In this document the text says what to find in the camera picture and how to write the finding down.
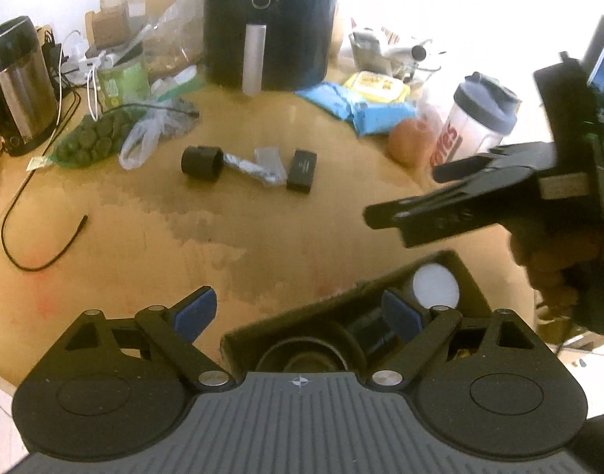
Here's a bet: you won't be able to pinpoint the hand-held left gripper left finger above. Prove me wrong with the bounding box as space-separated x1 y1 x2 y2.
65 285 236 392

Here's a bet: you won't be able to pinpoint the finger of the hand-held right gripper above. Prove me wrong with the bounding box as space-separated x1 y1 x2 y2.
364 167 546 250
433 141 557 183

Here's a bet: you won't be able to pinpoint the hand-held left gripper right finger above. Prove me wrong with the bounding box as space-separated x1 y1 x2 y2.
371 289 532 390

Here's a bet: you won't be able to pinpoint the white and yellow bottle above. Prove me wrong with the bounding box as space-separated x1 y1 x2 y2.
403 263 463 310

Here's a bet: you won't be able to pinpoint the black tape roll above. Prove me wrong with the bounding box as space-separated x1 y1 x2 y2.
255 338 347 372

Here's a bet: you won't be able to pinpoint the dark cardboard box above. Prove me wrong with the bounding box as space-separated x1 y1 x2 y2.
220 249 495 374

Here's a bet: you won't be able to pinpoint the person's right hand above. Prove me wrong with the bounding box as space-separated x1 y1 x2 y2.
509 224 578 303

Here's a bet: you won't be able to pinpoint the clear shaker bottle grey lid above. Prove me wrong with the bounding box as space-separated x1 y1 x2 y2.
428 71 522 169

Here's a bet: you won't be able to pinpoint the orange round object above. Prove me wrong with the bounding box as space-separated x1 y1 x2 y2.
386 118 431 169

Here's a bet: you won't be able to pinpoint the blue packet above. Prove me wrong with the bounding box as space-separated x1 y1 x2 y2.
296 83 418 138

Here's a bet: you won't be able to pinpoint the yellow wipes packet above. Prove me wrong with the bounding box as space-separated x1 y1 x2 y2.
342 70 411 105

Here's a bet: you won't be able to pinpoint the black cylinder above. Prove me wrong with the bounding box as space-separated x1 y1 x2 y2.
181 145 225 182

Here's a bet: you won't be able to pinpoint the foil wrapped bar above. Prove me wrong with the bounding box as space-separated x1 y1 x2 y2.
222 152 288 187

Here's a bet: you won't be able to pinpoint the small black box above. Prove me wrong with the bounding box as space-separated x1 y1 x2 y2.
286 149 320 194

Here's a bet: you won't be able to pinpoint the glass bowl with clutter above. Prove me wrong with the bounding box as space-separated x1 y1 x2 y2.
349 24 448 83

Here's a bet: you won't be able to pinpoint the small grey packet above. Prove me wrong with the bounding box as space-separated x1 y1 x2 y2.
253 147 285 173

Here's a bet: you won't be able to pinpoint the clear plastic bag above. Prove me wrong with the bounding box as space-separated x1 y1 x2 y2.
118 99 201 171

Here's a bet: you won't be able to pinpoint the green net bag dark rounds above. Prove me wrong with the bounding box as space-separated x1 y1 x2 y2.
50 109 135 169

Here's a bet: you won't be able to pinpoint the green and white small packet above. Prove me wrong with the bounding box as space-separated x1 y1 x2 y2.
151 65 206 100

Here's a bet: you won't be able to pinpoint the green labelled pouch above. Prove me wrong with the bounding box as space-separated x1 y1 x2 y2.
97 56 152 112

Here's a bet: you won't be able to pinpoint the black air fryer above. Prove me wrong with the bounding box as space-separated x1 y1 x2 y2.
203 0 342 98

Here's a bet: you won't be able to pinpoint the large clear bag brown contents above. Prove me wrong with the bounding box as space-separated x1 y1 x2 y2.
144 0 209 85

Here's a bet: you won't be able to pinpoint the black and steel kettle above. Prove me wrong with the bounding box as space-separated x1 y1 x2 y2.
0 16 60 158

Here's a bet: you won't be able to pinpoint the black power adapter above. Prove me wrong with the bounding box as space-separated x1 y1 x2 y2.
40 30 66 67

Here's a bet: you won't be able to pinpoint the brown cardboard box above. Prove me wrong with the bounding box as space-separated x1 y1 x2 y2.
85 0 177 50

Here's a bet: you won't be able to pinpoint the black cable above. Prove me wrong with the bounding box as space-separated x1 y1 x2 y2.
1 170 90 271

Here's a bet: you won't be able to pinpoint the white charger cable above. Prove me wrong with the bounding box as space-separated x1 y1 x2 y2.
60 30 116 122

